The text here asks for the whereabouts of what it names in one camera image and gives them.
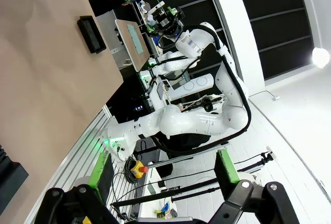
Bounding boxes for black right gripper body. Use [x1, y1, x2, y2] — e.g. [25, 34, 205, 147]
[154, 13, 186, 39]

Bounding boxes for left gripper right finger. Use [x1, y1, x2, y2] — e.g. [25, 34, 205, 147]
[211, 148, 301, 224]

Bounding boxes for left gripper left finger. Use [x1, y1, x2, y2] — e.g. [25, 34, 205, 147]
[33, 151, 115, 224]

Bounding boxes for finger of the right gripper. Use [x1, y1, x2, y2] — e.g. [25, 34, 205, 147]
[165, 6, 185, 20]
[145, 23, 162, 38]

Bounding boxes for black slotted PCB rack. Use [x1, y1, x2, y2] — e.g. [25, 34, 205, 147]
[0, 144, 30, 205]

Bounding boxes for pale green mat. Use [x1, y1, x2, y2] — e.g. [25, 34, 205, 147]
[126, 24, 144, 55]

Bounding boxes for brown top side table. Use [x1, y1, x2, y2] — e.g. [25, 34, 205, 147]
[114, 19, 152, 73]

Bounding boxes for yellow emergency stop button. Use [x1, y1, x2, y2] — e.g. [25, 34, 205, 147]
[131, 160, 149, 180]

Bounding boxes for black plastic tray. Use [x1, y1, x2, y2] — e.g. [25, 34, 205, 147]
[77, 15, 107, 55]

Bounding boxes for white appliance with round vents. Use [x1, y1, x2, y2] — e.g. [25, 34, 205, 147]
[170, 73, 216, 99]

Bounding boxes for colourful snack bag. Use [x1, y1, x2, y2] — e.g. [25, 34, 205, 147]
[154, 201, 179, 220]

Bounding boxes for round ceiling lamp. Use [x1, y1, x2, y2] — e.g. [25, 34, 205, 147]
[311, 47, 331, 69]

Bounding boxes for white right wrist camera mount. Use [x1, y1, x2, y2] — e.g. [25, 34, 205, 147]
[149, 1, 166, 13]

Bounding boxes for coiled black cable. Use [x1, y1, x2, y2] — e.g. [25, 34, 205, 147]
[123, 156, 138, 184]

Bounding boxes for aluminium table frame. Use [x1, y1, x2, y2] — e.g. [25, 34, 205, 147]
[24, 104, 115, 224]

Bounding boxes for black corrugated cable hose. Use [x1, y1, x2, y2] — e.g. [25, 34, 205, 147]
[158, 24, 253, 158]

